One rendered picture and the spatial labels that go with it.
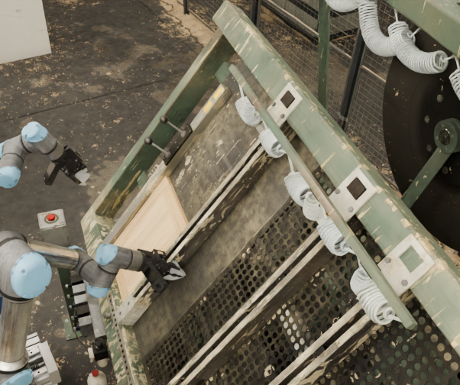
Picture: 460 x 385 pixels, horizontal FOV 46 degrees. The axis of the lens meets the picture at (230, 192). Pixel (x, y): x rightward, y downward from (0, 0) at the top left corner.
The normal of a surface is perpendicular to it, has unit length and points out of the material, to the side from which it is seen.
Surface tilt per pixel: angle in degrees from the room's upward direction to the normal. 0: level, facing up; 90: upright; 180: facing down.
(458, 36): 90
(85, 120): 0
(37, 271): 83
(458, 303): 54
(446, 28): 90
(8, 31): 90
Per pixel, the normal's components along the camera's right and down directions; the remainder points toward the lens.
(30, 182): 0.06, -0.73
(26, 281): 0.80, 0.36
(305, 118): -0.73, -0.27
